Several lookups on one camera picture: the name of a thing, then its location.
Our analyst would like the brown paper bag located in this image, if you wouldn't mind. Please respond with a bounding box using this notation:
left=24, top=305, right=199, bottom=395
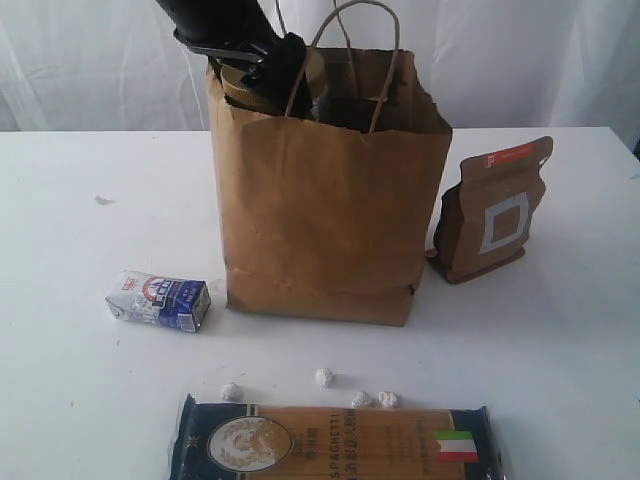
left=206, top=47, right=452, bottom=326

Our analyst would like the clear jar with gold lid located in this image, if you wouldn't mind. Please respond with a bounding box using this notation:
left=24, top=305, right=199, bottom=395
left=218, top=51, right=328, bottom=121

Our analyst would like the small blue milk carton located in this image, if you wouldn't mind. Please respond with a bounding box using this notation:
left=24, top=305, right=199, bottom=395
left=105, top=270, right=211, bottom=333

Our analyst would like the brown stand-up pouch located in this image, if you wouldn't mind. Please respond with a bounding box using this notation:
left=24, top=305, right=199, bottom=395
left=426, top=136, right=554, bottom=284

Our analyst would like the spaghetti package dark blue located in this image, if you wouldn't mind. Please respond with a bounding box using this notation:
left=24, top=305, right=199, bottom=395
left=169, top=397, right=505, bottom=480

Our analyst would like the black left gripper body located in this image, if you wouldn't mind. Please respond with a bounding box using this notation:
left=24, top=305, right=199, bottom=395
left=157, top=0, right=280, bottom=65

